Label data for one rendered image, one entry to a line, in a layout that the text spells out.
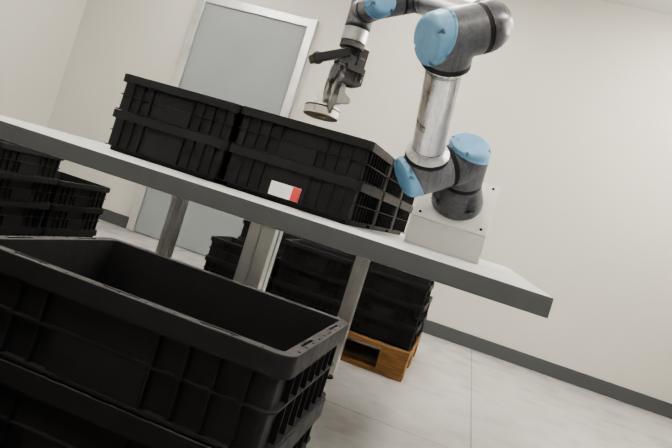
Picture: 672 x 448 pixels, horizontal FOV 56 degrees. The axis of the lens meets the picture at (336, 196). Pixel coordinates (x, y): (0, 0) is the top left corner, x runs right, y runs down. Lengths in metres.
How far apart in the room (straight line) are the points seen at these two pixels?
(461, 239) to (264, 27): 3.88
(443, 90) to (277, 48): 3.92
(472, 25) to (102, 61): 4.88
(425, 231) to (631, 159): 3.37
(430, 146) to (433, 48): 0.30
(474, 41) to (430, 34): 0.10
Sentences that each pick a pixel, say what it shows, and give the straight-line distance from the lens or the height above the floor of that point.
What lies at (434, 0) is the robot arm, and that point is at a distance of 1.72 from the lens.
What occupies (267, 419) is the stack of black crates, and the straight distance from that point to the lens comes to 0.67.
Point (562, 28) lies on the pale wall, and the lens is 5.20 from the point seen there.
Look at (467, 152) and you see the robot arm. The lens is 1.71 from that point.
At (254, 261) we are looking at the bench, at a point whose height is 0.58.
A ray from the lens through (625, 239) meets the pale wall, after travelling 5.01.
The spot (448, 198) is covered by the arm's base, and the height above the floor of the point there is 0.85.
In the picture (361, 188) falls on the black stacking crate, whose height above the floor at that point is 0.80.
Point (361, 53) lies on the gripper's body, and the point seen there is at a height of 1.18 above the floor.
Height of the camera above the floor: 0.75
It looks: level
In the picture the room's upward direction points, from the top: 17 degrees clockwise
